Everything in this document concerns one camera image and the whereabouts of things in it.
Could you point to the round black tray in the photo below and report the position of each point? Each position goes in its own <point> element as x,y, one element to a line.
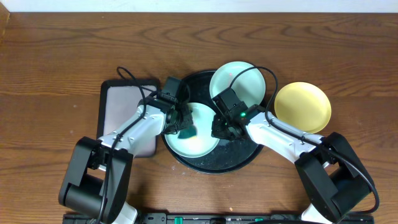
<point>227,156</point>

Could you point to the black rectangular soap tray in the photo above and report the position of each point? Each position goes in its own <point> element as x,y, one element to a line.
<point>118,102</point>

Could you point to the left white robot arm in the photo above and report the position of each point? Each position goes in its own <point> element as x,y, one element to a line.
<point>97,178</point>

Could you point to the green yellow sponge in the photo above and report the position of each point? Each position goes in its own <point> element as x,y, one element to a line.
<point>188,132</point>

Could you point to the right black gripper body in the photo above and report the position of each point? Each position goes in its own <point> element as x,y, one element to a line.
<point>231,135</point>

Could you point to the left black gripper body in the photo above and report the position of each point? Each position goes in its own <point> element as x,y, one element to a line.
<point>185,119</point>

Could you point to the mint green plate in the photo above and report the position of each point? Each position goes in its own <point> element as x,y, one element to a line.
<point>203,143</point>
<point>249,87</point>

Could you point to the yellow plate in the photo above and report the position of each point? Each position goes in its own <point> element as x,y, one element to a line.
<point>303,106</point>

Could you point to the black rail with green clips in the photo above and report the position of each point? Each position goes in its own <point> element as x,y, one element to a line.
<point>163,218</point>

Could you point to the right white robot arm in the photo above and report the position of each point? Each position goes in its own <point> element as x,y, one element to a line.
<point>332,174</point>

